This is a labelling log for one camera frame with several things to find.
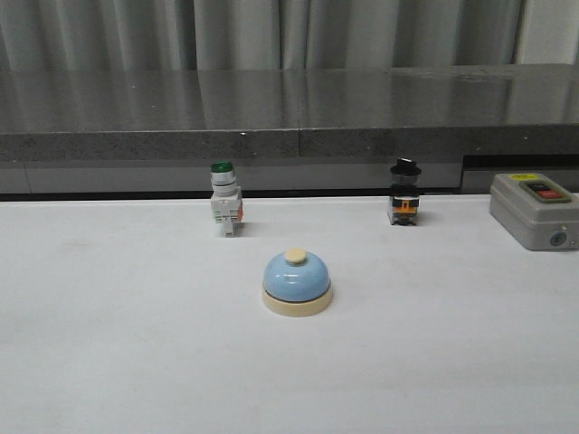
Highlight blue call bell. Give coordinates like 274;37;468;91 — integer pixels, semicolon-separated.
261;248;333;317

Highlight grey granite counter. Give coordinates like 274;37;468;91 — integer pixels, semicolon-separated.
1;64;578;196

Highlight grey push button box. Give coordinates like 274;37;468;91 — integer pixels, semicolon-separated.
489;173;578;251

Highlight grey curtain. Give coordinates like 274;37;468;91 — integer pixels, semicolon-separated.
1;1;578;71

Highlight green pilot light switch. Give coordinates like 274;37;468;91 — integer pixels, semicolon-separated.
210;161;243;236

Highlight black selector switch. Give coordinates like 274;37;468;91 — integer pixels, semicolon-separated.
387;157;422;226

